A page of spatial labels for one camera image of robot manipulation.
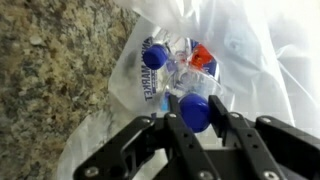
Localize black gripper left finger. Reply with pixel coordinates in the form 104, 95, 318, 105
72, 94, 222, 180

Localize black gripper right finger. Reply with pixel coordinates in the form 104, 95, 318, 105
207, 94, 320, 180

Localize small blue-capped water bottle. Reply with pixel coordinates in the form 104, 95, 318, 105
159, 71, 225, 134
142, 29, 219, 81

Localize translucent white plastic bag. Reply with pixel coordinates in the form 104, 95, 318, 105
54, 0, 320, 180

